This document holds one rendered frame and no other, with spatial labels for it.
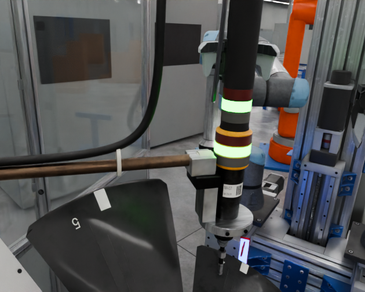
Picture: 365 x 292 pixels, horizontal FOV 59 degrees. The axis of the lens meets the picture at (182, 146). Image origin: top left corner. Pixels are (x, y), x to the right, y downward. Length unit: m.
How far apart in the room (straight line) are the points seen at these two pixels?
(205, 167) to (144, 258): 0.20
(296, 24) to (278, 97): 3.62
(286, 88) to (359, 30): 0.47
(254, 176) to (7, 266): 0.86
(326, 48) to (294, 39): 3.20
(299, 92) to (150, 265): 0.55
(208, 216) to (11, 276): 0.40
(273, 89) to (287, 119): 3.53
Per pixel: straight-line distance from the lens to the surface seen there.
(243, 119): 0.37
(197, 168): 0.37
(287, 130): 4.39
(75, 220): 0.51
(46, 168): 0.36
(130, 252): 0.51
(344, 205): 1.39
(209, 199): 0.39
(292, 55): 4.49
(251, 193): 1.27
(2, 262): 0.68
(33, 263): 1.31
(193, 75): 4.98
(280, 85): 0.84
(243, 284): 0.75
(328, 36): 1.26
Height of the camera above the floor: 1.69
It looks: 20 degrees down
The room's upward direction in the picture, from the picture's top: 2 degrees clockwise
